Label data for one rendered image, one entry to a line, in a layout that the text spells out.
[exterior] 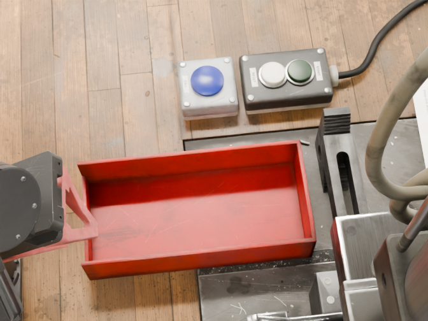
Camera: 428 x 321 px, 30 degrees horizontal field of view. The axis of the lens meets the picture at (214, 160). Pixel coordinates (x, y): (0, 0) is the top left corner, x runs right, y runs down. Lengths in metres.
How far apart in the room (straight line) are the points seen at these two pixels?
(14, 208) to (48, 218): 0.09
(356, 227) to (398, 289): 0.16
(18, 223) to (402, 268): 0.25
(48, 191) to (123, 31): 0.45
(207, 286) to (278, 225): 0.11
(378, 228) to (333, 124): 0.24
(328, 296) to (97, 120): 0.36
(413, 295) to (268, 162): 0.46
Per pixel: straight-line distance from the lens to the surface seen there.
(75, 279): 0.92
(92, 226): 0.71
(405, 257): 0.53
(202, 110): 0.95
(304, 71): 0.96
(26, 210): 0.54
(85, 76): 1.01
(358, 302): 0.61
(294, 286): 0.90
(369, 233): 0.67
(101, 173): 0.92
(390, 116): 0.42
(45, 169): 0.63
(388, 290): 0.54
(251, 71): 0.97
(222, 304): 0.89
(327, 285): 0.82
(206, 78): 0.95
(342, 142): 0.88
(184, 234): 0.91
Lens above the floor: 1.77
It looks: 67 degrees down
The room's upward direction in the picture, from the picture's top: 2 degrees counter-clockwise
